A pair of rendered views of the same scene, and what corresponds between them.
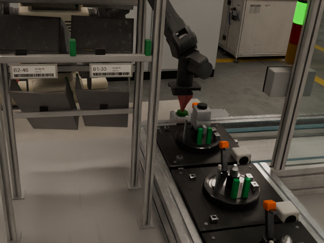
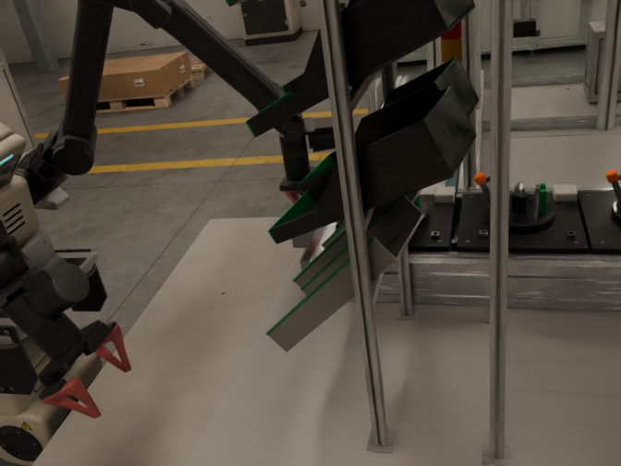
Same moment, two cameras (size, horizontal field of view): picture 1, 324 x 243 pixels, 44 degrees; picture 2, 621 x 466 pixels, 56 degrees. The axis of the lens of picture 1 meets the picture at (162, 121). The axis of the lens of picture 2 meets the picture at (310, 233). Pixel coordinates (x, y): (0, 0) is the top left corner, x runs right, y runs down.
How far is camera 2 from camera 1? 1.08 m
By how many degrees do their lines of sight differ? 48
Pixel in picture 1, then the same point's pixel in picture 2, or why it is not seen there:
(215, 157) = (440, 213)
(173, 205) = (529, 260)
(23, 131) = (164, 421)
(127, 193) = (424, 323)
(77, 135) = (232, 351)
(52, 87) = (33, 356)
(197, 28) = not seen: outside the picture
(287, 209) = (569, 189)
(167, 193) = not seen: hidden behind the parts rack
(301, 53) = (471, 43)
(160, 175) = (459, 259)
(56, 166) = (315, 386)
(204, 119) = not seen: hidden behind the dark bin
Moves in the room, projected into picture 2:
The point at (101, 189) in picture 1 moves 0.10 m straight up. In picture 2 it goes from (405, 345) to (401, 301)
